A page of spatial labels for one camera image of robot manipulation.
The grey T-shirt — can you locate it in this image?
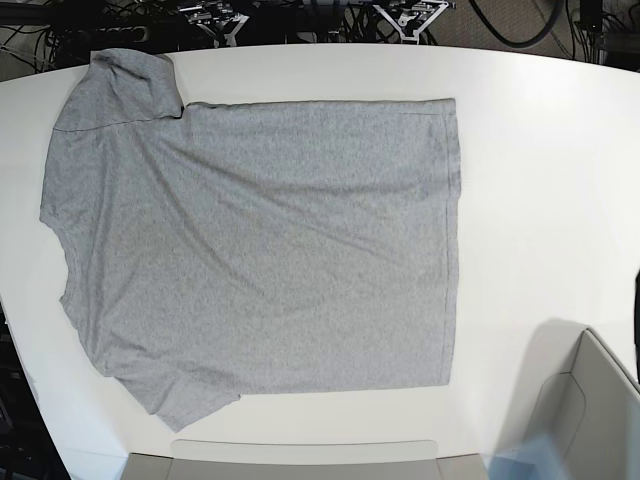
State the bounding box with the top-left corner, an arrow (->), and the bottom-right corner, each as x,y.
40,49 -> 461,431

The grey chair at bottom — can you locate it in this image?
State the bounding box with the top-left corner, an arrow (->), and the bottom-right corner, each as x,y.
122,440 -> 489,479

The blue blurred object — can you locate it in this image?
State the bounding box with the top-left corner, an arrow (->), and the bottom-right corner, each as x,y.
485,434 -> 571,480

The black cable bundle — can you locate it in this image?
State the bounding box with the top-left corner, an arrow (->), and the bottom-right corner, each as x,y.
339,0 -> 439,47

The thick black hose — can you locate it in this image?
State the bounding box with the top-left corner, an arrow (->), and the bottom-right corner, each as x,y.
467,0 -> 556,47

